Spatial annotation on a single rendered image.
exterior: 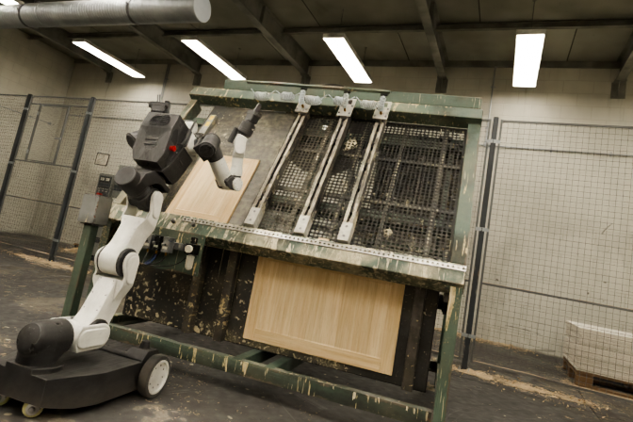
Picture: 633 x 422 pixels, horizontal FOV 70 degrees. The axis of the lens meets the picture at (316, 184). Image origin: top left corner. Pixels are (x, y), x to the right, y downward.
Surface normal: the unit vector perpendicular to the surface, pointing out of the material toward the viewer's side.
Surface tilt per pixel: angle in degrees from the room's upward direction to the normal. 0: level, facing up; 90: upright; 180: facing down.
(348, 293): 90
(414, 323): 90
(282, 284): 90
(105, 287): 64
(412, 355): 90
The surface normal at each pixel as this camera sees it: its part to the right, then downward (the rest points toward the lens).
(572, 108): -0.37, -0.20
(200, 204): -0.13, -0.67
